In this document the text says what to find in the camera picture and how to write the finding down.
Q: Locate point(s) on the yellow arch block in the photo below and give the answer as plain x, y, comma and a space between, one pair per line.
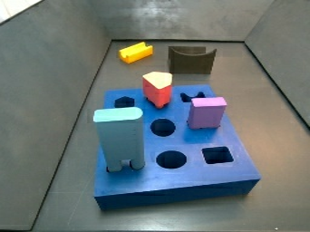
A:
135, 52

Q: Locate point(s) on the dark grey curved fixture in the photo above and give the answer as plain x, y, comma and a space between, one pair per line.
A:
190, 60

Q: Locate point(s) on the light blue tall block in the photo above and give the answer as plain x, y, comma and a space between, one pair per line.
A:
119, 128

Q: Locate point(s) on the red pentagon block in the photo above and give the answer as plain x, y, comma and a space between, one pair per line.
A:
158, 87

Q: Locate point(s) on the purple rectangular block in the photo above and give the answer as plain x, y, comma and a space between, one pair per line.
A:
206, 112

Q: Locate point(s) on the blue shape sorter base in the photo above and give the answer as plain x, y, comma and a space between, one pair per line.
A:
191, 164

